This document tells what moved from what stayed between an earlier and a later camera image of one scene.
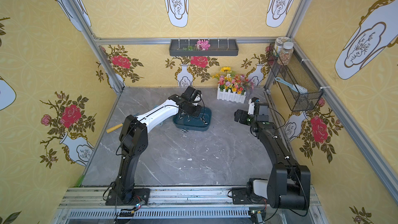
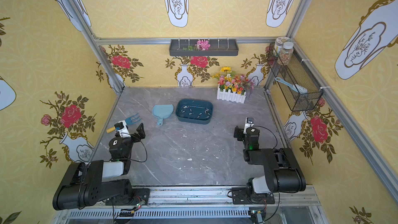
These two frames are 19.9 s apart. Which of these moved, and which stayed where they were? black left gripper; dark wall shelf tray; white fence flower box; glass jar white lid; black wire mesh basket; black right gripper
Moved: black right gripper; black left gripper
Stayed: dark wall shelf tray; glass jar white lid; white fence flower box; black wire mesh basket
